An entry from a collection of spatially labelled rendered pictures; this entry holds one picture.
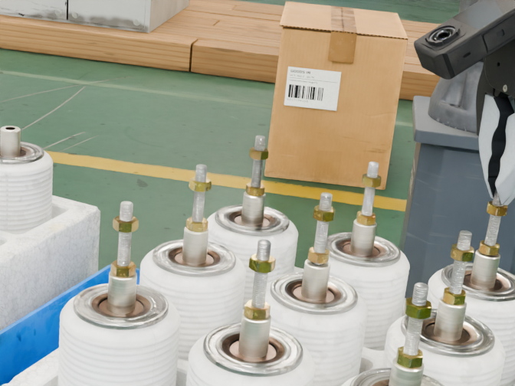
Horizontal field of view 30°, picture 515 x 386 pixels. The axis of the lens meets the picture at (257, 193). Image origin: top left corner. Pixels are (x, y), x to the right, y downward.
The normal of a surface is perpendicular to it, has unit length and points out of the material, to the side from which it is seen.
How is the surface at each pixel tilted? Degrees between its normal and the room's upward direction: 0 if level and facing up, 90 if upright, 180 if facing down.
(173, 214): 0
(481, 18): 32
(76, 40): 90
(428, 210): 90
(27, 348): 88
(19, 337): 88
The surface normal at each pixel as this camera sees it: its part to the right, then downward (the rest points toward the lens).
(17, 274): 0.91, 0.22
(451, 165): -0.14, 0.32
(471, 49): 0.36, 0.38
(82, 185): 0.10, -0.94
